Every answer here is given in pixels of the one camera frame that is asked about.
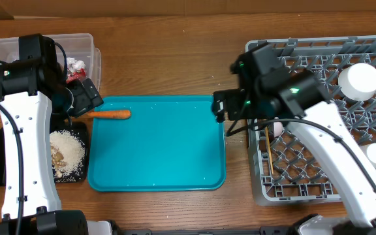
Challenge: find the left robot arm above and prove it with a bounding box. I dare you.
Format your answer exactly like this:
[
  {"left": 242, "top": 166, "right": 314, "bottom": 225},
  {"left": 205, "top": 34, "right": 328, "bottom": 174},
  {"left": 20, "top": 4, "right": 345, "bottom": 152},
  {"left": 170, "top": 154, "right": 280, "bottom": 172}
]
[{"left": 0, "top": 34, "right": 119, "bottom": 234}]

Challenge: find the red snack wrapper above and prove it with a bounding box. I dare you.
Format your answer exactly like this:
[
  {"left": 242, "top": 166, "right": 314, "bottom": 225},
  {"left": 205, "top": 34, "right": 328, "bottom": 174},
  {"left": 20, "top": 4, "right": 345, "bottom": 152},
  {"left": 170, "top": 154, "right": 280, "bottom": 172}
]
[{"left": 66, "top": 69, "right": 87, "bottom": 84}]

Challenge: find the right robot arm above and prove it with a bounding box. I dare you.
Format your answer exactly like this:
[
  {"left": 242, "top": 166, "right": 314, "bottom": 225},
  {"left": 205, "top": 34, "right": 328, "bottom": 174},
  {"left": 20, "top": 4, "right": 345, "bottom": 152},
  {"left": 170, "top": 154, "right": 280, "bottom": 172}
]
[{"left": 211, "top": 44, "right": 376, "bottom": 234}]

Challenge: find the small white cup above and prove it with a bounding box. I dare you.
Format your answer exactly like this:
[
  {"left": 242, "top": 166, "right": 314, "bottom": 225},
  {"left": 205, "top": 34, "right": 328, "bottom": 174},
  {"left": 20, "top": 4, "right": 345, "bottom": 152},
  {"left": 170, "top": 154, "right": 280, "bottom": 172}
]
[{"left": 359, "top": 142, "right": 376, "bottom": 168}]

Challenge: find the orange carrot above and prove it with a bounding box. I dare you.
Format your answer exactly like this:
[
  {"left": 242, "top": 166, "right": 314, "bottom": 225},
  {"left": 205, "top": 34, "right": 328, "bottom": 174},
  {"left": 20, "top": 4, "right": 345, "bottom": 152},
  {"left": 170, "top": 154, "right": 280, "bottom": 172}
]
[{"left": 88, "top": 110, "right": 131, "bottom": 119}]

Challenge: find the teal serving tray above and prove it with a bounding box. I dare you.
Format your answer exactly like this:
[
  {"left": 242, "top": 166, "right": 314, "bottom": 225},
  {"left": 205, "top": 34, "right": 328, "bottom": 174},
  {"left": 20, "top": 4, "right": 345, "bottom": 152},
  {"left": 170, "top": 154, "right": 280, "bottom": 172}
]
[{"left": 87, "top": 95, "right": 226, "bottom": 192}]

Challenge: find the white tissue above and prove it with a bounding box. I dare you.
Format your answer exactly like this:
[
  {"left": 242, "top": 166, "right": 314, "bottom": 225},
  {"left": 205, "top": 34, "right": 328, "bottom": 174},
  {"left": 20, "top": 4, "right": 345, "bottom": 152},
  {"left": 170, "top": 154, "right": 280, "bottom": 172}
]
[{"left": 67, "top": 57, "right": 86, "bottom": 73}]

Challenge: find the black plastic tray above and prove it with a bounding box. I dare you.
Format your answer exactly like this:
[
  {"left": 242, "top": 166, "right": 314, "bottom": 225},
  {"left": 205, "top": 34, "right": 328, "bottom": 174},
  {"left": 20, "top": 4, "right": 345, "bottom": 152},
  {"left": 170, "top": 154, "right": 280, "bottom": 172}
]
[{"left": 0, "top": 122, "right": 89, "bottom": 187}]

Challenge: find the clear plastic bin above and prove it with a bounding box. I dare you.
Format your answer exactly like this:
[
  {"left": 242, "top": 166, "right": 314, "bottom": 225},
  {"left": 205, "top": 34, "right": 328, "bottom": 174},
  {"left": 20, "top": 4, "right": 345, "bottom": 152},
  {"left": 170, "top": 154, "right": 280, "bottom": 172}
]
[{"left": 0, "top": 33, "right": 101, "bottom": 90}]

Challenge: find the white plate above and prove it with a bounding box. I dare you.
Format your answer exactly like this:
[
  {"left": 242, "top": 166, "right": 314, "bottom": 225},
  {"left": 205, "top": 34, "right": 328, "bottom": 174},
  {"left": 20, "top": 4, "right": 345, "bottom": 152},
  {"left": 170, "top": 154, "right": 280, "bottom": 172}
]
[{"left": 273, "top": 122, "right": 284, "bottom": 137}]

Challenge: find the wooden chopstick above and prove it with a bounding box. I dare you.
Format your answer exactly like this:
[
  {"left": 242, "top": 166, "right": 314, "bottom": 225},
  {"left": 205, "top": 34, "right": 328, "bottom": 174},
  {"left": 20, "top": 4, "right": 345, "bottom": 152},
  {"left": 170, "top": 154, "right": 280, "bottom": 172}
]
[{"left": 264, "top": 127, "right": 274, "bottom": 176}]

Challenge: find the peanut shells and rice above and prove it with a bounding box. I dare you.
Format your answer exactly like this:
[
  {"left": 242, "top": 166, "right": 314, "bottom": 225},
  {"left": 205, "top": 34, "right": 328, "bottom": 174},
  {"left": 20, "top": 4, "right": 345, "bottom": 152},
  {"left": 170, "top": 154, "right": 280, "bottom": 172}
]
[{"left": 50, "top": 130, "right": 86, "bottom": 183}]

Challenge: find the grey dishwasher rack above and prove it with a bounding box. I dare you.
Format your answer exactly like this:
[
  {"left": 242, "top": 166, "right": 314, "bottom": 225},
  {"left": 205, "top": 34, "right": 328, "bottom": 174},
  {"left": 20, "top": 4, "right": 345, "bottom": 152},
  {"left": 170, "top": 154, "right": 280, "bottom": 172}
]
[{"left": 245, "top": 35, "right": 376, "bottom": 206}]

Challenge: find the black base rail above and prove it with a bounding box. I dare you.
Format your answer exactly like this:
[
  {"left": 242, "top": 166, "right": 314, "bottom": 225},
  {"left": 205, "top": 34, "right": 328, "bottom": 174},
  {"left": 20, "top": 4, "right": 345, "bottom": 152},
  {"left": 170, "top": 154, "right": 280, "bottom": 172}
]
[{"left": 117, "top": 226, "right": 292, "bottom": 235}]

